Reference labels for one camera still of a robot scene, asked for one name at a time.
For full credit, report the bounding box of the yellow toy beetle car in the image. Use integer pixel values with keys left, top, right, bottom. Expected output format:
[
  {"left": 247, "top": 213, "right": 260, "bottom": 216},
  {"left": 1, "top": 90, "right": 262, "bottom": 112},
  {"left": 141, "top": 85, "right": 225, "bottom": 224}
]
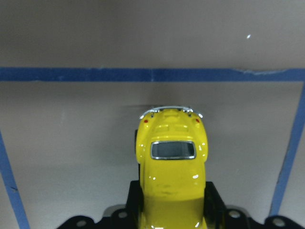
[{"left": 135, "top": 106, "right": 208, "bottom": 229}]

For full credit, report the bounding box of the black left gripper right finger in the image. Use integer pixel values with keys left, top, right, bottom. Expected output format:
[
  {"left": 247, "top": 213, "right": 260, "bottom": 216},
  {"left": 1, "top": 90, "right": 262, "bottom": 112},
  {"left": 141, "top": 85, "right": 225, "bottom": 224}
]
[{"left": 204, "top": 181, "right": 303, "bottom": 229}]

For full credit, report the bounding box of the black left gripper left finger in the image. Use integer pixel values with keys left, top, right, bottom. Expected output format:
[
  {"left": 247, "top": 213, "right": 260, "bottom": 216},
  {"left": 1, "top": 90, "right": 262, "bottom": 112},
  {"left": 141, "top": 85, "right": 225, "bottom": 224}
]
[{"left": 59, "top": 180, "right": 143, "bottom": 229}]

